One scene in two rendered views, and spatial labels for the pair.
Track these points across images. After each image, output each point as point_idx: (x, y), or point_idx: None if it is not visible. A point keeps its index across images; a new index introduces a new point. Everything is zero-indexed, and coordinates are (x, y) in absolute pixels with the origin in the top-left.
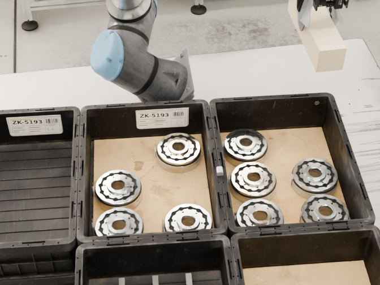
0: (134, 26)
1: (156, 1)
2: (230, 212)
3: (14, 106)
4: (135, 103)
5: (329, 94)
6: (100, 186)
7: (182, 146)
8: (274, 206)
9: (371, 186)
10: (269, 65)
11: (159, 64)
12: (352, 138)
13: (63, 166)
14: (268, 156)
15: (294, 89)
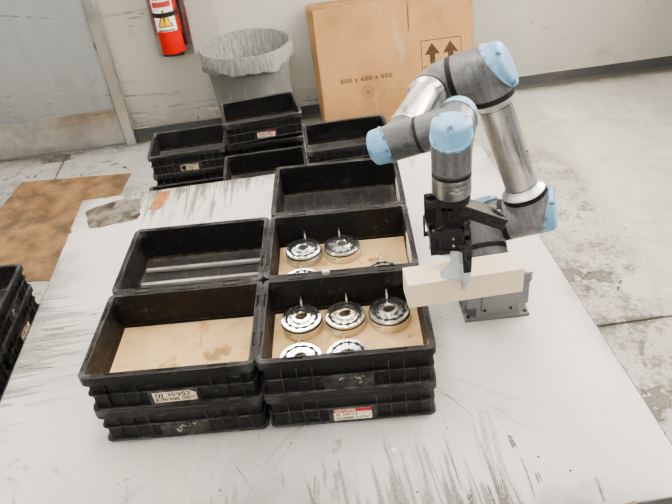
0: (503, 208)
1: (551, 217)
2: (283, 280)
3: None
4: (410, 227)
5: (432, 345)
6: (342, 237)
7: None
8: (311, 326)
9: (397, 460)
10: (593, 382)
11: (487, 248)
12: (473, 452)
13: None
14: (384, 334)
15: (553, 403)
